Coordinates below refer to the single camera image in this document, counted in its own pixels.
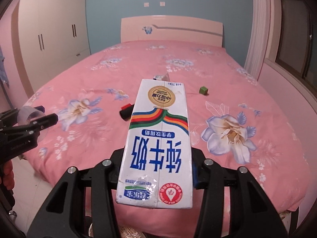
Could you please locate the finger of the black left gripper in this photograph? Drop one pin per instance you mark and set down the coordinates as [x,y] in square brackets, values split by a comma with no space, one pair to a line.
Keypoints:
[43,123]
[10,116]

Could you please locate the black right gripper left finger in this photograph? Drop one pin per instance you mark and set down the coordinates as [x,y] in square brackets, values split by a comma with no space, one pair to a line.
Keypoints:
[63,212]

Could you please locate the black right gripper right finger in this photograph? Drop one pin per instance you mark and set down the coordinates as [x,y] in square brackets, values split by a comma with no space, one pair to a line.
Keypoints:
[252,214]

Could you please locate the clear tape roll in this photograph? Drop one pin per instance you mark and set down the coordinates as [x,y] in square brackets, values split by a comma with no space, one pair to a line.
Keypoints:
[31,120]

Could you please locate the black sock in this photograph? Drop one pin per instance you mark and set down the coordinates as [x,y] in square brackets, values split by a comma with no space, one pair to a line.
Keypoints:
[126,113]

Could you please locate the white milk carton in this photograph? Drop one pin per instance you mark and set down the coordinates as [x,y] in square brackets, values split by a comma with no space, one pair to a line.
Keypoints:
[156,168]

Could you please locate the green foam cube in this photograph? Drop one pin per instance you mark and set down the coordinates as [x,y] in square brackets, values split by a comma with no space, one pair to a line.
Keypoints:
[203,90]

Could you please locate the small blue white carton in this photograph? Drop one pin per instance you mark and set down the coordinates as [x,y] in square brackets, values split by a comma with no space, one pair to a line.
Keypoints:
[164,77]

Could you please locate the red block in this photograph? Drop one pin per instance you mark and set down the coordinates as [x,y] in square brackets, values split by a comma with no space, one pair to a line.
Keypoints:
[126,106]

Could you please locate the left hand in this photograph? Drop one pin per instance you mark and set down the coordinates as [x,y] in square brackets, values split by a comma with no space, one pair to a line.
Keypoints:
[7,178]

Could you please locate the blue hanging clothes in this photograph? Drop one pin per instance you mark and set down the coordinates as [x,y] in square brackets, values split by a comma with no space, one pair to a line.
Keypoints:
[3,74]

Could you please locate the white wardrobe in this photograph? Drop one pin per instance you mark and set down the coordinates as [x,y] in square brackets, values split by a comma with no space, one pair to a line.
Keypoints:
[48,37]

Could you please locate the pink floral bed cover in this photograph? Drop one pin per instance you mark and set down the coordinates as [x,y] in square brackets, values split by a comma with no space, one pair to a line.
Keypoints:
[236,123]

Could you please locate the pink wooden headboard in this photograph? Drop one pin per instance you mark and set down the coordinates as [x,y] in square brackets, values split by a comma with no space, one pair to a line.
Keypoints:
[177,28]

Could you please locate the white curtain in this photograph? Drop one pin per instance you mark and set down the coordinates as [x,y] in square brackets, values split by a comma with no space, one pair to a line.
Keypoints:
[265,35]

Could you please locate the dark window frame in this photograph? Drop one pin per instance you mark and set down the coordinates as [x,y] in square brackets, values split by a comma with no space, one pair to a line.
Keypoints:
[297,45]

